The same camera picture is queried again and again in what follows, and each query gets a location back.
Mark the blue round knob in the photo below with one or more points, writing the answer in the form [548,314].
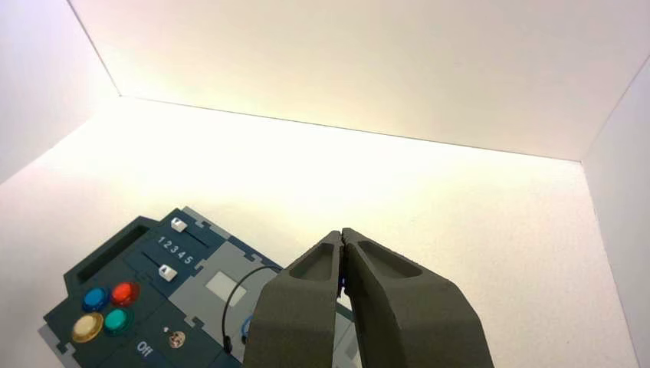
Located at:
[247,327]

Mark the blue round push button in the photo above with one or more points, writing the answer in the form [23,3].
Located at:
[95,299]

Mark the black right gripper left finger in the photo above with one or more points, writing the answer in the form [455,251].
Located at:
[297,320]

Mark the white slider knob blue triangle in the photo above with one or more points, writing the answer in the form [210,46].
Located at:
[178,225]

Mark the red round push button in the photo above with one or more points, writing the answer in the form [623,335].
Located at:
[125,294]

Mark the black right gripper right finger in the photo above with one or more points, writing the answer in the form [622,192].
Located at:
[406,325]

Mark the white rectangular display window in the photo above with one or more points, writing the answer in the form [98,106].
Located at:
[221,284]

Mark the green round push button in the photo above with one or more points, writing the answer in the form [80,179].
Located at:
[118,321]

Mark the dark blue grey control board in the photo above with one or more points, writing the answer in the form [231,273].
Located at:
[200,304]

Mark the plain white slider knob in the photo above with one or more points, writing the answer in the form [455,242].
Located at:
[167,273]

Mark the yellow round push button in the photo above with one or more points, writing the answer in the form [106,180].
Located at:
[87,328]

